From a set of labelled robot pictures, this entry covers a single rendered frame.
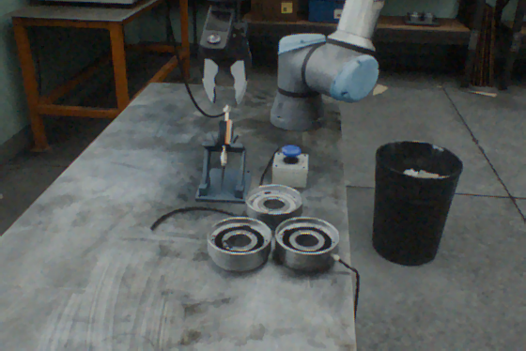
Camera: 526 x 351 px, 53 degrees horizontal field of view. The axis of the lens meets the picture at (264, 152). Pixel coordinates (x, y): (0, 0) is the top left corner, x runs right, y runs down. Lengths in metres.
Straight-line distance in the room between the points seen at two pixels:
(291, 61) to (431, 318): 1.13
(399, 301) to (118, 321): 1.44
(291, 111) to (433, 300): 1.06
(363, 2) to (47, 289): 0.86
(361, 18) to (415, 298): 1.21
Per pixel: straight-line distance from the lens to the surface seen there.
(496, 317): 2.14
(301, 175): 1.07
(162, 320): 0.78
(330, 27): 4.25
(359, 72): 1.21
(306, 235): 0.90
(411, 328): 1.99
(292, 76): 1.31
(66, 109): 3.10
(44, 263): 0.93
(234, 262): 0.83
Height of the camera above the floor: 1.33
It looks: 26 degrees down
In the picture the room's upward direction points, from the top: 1 degrees clockwise
